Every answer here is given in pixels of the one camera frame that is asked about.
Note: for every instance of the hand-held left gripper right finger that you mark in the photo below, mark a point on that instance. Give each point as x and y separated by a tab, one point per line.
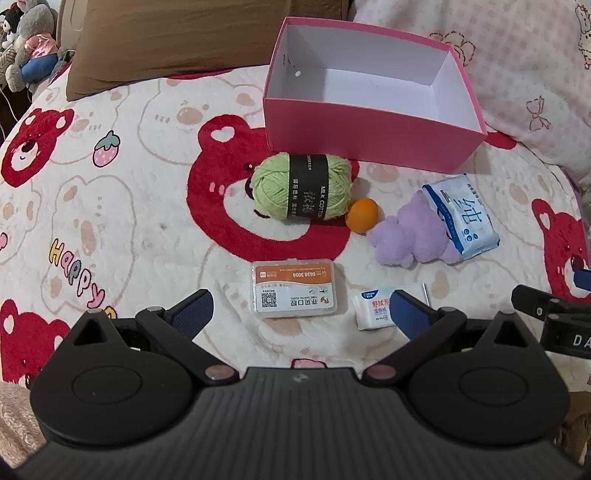
406	311

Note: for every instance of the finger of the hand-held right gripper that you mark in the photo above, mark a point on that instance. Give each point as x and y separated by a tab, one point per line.
531	300
583	278

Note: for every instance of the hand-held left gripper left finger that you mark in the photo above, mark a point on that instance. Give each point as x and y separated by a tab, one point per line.
191	310

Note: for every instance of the small white wipes packet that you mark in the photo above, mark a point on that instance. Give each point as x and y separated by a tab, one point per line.
371	314

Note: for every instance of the purple plush toy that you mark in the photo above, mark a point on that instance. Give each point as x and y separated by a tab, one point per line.
401	235

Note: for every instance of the small orange-labelled packet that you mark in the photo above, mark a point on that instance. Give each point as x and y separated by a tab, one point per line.
295	288

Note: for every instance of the orange ball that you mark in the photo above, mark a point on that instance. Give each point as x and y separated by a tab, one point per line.
362	213

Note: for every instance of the blue and white wipes packet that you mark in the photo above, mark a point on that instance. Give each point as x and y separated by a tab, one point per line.
461	217

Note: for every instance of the green yarn ball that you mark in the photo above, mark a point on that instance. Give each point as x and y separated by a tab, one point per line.
272	184

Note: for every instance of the pink cardboard box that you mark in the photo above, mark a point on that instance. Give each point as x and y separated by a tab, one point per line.
369	138

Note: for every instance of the thin metal pin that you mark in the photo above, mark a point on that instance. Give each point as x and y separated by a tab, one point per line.
425	295

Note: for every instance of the cream fluffy clothing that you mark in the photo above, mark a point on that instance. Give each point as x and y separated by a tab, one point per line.
18	415

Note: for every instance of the pink checkered quilt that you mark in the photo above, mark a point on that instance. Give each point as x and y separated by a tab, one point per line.
517	69

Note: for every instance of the brown pillow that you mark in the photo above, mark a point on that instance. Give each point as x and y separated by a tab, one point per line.
184	41

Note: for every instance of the grey plush toy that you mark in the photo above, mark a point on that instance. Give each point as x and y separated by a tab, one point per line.
37	23

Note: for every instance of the black and white plush toy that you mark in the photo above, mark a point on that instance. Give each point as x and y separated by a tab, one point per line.
9	23

